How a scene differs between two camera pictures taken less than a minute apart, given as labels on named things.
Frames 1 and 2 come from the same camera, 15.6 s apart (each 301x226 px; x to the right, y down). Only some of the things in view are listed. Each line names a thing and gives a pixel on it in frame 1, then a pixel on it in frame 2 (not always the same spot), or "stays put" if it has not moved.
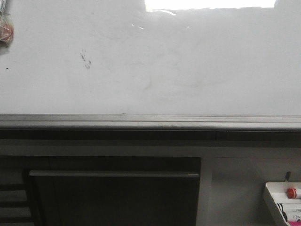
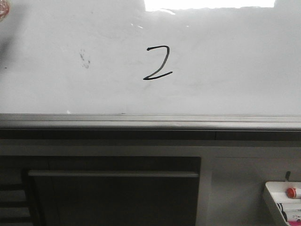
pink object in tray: x=295 y=223 stays put
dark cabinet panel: x=114 y=191 stays put
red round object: x=6 y=32 to x=4 y=9
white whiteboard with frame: x=110 y=65 stays put
